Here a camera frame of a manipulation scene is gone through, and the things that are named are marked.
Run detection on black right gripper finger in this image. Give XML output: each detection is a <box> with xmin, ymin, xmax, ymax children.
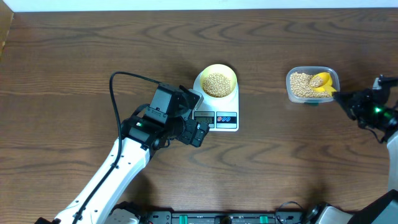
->
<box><xmin>334</xmin><ymin>91</ymin><xmax>362</xmax><ymax>100</ymax></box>
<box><xmin>333</xmin><ymin>93</ymin><xmax>356</xmax><ymax>120</ymax></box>

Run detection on yellow measuring scoop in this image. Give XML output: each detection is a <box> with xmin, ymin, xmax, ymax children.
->
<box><xmin>312</xmin><ymin>72</ymin><xmax>337</xmax><ymax>96</ymax></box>

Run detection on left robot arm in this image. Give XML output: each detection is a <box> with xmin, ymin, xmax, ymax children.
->
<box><xmin>36</xmin><ymin>104</ymin><xmax>213</xmax><ymax>224</ymax></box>

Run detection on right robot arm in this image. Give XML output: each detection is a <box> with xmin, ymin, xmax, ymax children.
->
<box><xmin>333</xmin><ymin>88</ymin><xmax>397</xmax><ymax>224</ymax></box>

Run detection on soybeans in scoop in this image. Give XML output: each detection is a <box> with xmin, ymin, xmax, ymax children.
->
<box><xmin>309</xmin><ymin>76</ymin><xmax>324</xmax><ymax>88</ymax></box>

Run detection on white kitchen scale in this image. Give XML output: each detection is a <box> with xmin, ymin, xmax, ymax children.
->
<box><xmin>192</xmin><ymin>71</ymin><xmax>239</xmax><ymax>132</ymax></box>

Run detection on soybeans in bowl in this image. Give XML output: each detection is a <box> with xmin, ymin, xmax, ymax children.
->
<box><xmin>202</xmin><ymin>73</ymin><xmax>232</xmax><ymax>98</ymax></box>

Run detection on yellow bowl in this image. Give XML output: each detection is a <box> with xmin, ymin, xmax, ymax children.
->
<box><xmin>199</xmin><ymin>64</ymin><xmax>238</xmax><ymax>98</ymax></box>

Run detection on green tape label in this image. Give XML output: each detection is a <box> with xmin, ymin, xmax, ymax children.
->
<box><xmin>304</xmin><ymin>102</ymin><xmax>319</xmax><ymax>106</ymax></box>

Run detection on clear plastic container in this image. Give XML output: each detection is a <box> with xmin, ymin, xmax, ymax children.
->
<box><xmin>286</xmin><ymin>66</ymin><xmax>340</xmax><ymax>103</ymax></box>

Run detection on soybeans in container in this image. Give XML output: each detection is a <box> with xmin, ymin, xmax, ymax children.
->
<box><xmin>290</xmin><ymin>72</ymin><xmax>331</xmax><ymax>98</ymax></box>

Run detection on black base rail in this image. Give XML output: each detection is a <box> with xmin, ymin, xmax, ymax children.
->
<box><xmin>107</xmin><ymin>200</ymin><xmax>355</xmax><ymax>224</ymax></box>

